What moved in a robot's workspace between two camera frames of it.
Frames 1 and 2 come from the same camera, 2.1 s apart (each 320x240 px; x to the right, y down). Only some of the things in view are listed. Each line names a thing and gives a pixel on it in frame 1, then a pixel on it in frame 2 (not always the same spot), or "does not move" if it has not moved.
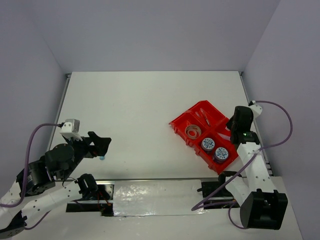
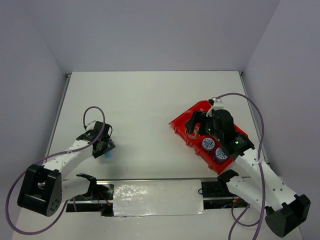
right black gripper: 229,122 -> 196,118
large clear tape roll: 192,127 does not move
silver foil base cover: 145,198 does not move
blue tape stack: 207,144 does not move
